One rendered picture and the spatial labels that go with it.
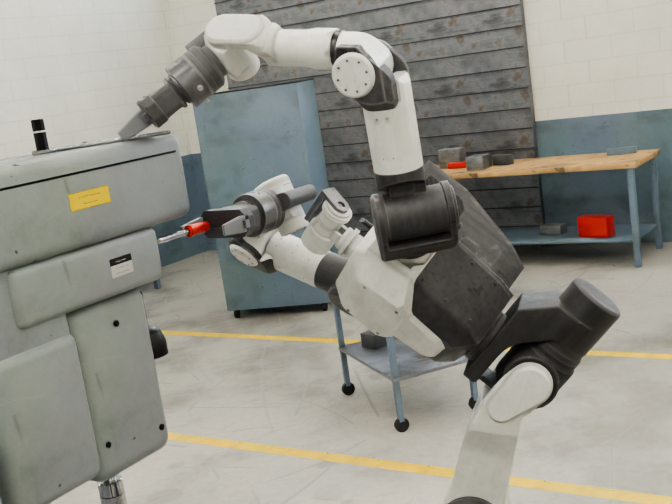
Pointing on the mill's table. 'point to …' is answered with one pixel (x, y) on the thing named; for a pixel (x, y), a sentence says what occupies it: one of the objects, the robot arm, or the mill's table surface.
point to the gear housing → (83, 277)
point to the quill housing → (119, 381)
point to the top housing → (87, 196)
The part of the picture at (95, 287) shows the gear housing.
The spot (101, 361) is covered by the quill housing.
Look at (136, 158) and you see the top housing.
